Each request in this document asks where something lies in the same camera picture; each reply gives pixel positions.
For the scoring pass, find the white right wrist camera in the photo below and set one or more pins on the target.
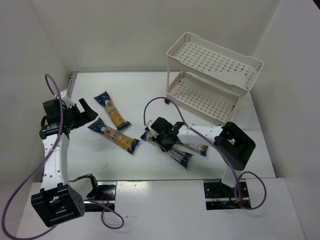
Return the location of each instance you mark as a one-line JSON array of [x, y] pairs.
[[148, 126]]

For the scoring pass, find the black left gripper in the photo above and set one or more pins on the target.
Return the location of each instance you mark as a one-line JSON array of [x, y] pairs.
[[77, 115]]

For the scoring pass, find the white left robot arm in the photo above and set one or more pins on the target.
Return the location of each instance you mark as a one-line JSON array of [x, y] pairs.
[[57, 202]]

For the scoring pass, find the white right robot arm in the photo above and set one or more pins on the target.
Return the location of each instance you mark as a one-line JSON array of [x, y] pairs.
[[232, 143]]

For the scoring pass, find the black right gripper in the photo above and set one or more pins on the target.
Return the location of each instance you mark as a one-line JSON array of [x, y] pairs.
[[163, 141]]

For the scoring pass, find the spaghetti bag blue yellow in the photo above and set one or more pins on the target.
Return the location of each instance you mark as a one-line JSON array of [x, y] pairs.
[[121, 140], [107, 103]]

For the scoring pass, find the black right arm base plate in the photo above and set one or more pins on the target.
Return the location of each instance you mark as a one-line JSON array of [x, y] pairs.
[[221, 197]]

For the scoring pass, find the spaghetti bag label side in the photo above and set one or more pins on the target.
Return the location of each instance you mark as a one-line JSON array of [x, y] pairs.
[[197, 148], [179, 156]]

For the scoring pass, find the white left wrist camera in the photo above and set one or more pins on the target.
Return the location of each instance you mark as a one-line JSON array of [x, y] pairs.
[[67, 103]]

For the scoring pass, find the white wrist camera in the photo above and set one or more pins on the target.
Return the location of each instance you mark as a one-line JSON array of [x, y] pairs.
[[67, 103], [148, 126]]

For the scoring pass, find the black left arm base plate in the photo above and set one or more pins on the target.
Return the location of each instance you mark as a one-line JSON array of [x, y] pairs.
[[106, 196]]

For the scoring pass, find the cream two-tier rolling cart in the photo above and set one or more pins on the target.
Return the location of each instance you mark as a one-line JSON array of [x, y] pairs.
[[212, 80]]

